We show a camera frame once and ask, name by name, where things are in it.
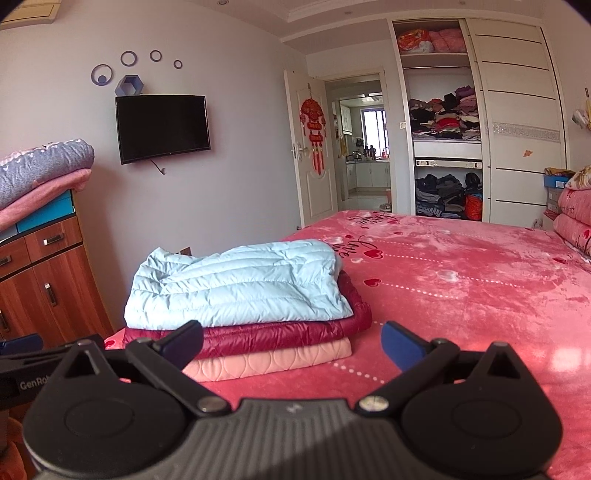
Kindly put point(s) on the stack of boxes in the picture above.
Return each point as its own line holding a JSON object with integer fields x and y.
{"x": 555, "y": 199}

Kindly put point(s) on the pink quilted garment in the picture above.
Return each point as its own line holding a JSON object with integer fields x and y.
{"x": 277, "y": 360}

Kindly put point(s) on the black wall television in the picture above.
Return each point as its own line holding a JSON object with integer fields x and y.
{"x": 161, "y": 127}

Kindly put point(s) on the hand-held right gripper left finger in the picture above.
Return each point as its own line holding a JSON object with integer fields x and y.
{"x": 184, "y": 344}

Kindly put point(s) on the white wall hanger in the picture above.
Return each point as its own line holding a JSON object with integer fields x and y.
{"x": 581, "y": 114}

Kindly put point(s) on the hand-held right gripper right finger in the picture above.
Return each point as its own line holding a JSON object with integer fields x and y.
{"x": 401, "y": 346}

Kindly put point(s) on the pink heart print bed blanket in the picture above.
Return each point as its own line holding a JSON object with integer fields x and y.
{"x": 461, "y": 286}

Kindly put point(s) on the folded grey-blue blanket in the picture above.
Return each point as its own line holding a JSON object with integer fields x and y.
{"x": 41, "y": 166}

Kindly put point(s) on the red knot door ornament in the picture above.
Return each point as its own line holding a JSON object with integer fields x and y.
{"x": 313, "y": 120}

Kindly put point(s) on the white door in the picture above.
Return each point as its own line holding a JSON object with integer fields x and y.
{"x": 318, "y": 194}

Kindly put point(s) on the dark red down jacket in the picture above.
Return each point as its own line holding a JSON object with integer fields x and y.
{"x": 277, "y": 332}

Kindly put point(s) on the pile of colourful folded clothes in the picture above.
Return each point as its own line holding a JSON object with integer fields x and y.
{"x": 443, "y": 117}

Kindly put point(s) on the wooden cabinet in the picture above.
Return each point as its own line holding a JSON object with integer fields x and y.
{"x": 55, "y": 286}

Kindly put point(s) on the pile of dark clothes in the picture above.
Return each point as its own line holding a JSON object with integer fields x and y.
{"x": 443, "y": 196}

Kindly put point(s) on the orange bedding bag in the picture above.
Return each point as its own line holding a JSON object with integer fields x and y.
{"x": 413, "y": 41}

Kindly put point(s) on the blue storage box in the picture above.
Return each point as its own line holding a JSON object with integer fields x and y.
{"x": 46, "y": 217}

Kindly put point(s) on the white kitchen cabinet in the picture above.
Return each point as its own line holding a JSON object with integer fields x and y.
{"x": 367, "y": 175}

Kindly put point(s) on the blue shoe box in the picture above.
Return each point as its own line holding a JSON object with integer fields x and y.
{"x": 556, "y": 181}

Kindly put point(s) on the light blue down jacket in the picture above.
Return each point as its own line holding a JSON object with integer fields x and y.
{"x": 240, "y": 286}

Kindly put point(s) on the floral pillow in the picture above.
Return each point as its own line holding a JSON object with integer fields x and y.
{"x": 581, "y": 177}

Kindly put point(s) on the purple hexagon wall shelf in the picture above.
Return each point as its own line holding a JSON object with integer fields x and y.
{"x": 119, "y": 86}

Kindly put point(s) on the folded pink bedding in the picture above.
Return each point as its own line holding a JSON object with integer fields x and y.
{"x": 447, "y": 41}

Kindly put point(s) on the folded pink fleece blanket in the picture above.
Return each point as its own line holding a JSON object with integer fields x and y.
{"x": 575, "y": 221}

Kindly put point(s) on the yellow patterned cloth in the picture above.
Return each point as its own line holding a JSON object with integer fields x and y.
{"x": 558, "y": 171}

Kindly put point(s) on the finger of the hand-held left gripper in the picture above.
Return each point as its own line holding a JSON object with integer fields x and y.
{"x": 21, "y": 345}

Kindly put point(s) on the white wardrobe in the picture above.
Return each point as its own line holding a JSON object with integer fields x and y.
{"x": 521, "y": 115}

